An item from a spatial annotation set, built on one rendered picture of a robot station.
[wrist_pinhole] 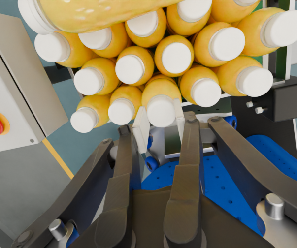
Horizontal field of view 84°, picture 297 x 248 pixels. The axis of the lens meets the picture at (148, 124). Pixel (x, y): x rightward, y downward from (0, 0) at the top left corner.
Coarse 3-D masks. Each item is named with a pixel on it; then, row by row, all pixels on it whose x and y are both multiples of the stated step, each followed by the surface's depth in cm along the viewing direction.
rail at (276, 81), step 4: (276, 80) 32; (280, 80) 32; (284, 80) 31; (272, 84) 32; (276, 84) 32; (224, 92) 34; (224, 96) 34; (184, 100) 36; (184, 104) 35; (188, 104) 35
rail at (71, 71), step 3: (69, 69) 34; (72, 69) 34; (75, 69) 35; (78, 69) 36; (69, 72) 34; (72, 72) 34; (75, 72) 35; (72, 75) 34; (72, 78) 35; (78, 93) 36; (81, 93) 36; (81, 96) 36; (84, 96) 37
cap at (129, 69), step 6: (120, 60) 23; (126, 60) 23; (132, 60) 23; (138, 60) 23; (120, 66) 23; (126, 66) 23; (132, 66) 23; (138, 66) 23; (120, 72) 24; (126, 72) 24; (132, 72) 24; (138, 72) 23; (120, 78) 24; (126, 78) 24; (132, 78) 24; (138, 78) 24
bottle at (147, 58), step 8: (128, 48) 26; (136, 48) 26; (144, 48) 29; (120, 56) 26; (136, 56) 24; (144, 56) 26; (152, 56) 31; (144, 64) 26; (152, 64) 28; (144, 72) 26; (152, 72) 28; (144, 80) 27
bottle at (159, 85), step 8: (160, 72) 34; (152, 80) 28; (160, 80) 26; (168, 80) 27; (144, 88) 28; (152, 88) 24; (160, 88) 24; (168, 88) 24; (176, 88) 25; (144, 96) 25; (152, 96) 23; (160, 96) 23; (168, 96) 23; (176, 96) 24; (144, 104) 25
